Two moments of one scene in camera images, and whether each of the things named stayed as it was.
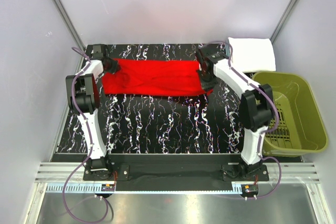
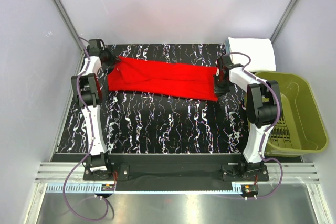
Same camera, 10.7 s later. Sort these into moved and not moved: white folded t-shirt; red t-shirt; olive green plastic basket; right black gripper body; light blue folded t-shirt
Moved: red t-shirt; right black gripper body
Not moved: white folded t-shirt; olive green plastic basket; light blue folded t-shirt
